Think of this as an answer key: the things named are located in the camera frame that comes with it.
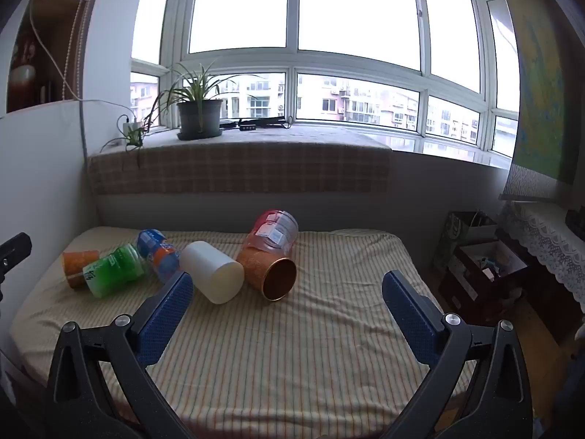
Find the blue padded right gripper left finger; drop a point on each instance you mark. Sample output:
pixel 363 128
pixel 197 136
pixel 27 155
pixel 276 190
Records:
pixel 99 386

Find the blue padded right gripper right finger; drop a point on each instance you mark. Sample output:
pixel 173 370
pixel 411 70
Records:
pixel 498 400

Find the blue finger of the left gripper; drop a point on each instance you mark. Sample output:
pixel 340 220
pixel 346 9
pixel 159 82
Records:
pixel 13 252

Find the small orange paper cup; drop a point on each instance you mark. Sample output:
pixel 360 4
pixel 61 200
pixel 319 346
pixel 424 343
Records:
pixel 73 264

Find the green plastic cup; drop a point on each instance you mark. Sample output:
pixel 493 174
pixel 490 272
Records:
pixel 115 272

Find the white cylindrical cup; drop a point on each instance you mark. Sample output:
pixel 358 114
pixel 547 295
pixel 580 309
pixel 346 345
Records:
pixel 217 276

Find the copper orange patterned cup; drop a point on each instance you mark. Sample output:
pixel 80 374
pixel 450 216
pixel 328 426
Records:
pixel 271 274

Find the clear cup with red label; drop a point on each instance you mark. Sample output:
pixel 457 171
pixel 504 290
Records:
pixel 275 232

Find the dark open storage box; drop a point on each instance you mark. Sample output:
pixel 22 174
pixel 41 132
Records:
pixel 483 281

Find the small spider plant offshoot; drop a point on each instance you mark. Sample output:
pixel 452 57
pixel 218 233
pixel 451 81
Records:
pixel 132 139

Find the green white paper bag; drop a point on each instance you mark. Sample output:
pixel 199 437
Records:
pixel 462 228

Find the white lace cloth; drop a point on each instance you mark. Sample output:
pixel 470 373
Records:
pixel 541 229

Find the wooden shelf with items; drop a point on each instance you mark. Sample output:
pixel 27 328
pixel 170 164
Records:
pixel 46 54

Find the dark potted spider plant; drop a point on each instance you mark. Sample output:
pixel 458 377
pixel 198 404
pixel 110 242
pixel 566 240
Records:
pixel 196 95

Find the black device on windowsill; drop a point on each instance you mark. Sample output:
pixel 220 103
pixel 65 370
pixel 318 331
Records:
pixel 256 123

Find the plaid brown sill blanket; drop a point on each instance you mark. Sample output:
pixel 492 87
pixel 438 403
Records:
pixel 301 159

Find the yellow green wall map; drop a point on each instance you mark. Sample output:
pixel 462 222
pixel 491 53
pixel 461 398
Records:
pixel 548 159

